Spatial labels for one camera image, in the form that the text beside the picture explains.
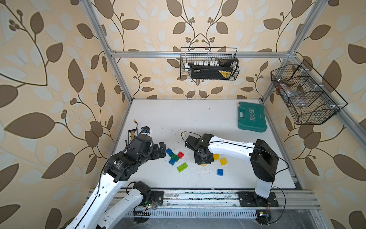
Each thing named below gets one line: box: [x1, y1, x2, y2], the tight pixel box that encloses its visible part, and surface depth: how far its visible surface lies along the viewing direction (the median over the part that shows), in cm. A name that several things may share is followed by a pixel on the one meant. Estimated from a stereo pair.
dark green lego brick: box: [169, 152, 180, 162], surface depth 91 cm
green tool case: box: [237, 101, 268, 133], surface depth 104 cm
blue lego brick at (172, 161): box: [168, 157, 176, 167], surface depth 88 cm
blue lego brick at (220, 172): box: [216, 168, 224, 177], surface depth 84 cm
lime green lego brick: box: [176, 162, 189, 174], surface depth 86 cm
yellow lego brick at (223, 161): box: [220, 157, 227, 166], surface depth 88 cm
